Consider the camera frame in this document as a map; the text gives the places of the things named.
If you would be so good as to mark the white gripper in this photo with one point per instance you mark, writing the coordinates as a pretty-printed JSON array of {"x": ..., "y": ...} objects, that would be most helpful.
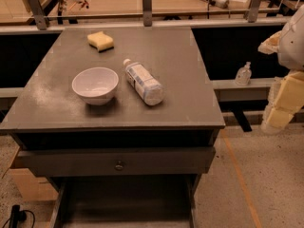
[{"x": 294, "y": 45}]

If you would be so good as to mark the blue label plastic bottle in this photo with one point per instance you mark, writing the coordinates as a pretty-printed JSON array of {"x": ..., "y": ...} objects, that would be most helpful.
[{"x": 150, "y": 90}]

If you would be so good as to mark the clear hand sanitizer bottle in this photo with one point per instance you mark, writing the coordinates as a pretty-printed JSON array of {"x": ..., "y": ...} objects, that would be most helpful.
[{"x": 243, "y": 75}]

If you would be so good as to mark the grey drawer cabinet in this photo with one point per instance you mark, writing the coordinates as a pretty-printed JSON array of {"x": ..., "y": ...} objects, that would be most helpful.
[{"x": 48, "y": 115}]

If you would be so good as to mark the open middle drawer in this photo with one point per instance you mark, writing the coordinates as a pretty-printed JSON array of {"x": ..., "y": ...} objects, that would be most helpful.
[{"x": 152, "y": 201}]

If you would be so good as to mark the closed upper drawer with knob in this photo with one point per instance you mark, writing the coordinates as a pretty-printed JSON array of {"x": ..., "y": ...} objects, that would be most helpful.
[{"x": 116, "y": 161}]

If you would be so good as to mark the yellow sponge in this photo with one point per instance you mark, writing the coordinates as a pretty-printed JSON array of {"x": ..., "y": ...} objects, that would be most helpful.
[{"x": 100, "y": 41}]

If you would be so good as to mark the white bowl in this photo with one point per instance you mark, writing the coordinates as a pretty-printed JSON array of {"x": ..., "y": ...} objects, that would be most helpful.
[{"x": 96, "y": 86}]

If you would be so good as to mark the cardboard box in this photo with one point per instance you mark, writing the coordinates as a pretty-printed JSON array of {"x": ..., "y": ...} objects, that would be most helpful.
[{"x": 30, "y": 187}]

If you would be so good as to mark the metal rail frame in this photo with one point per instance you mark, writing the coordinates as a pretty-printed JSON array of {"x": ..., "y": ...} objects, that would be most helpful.
[{"x": 46, "y": 15}]

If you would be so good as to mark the black power adapter with cable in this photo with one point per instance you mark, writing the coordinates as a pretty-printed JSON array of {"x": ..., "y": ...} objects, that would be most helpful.
[{"x": 18, "y": 215}]

